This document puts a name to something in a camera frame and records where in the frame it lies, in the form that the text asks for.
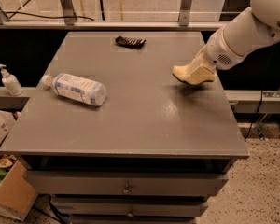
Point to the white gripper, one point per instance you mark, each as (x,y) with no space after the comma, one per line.
(219,52)

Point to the yellow wavy sponge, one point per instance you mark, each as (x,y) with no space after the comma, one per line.
(193,75)

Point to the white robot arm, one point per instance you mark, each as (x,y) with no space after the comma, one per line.
(258,26)

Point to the black rxbar chocolate wrapper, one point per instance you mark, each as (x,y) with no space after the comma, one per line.
(128,42)

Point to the grey drawer cabinet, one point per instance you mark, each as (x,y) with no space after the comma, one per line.
(149,122)

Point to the clear plastic bottle lying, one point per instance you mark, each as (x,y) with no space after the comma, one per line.
(80,89)

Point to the white pump dispenser bottle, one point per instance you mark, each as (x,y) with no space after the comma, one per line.
(11,83)

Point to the middle grey drawer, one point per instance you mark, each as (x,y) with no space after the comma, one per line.
(131,206)

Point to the grey drawer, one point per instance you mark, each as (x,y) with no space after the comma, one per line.
(131,206)
(129,184)

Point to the top grey drawer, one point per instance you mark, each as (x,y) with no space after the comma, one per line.
(129,184)

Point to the white cardboard box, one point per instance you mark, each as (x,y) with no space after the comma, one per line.
(0,126)

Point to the brown cardboard box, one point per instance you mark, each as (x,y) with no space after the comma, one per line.
(17,196)

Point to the metal railing frame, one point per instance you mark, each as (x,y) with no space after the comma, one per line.
(190,15)

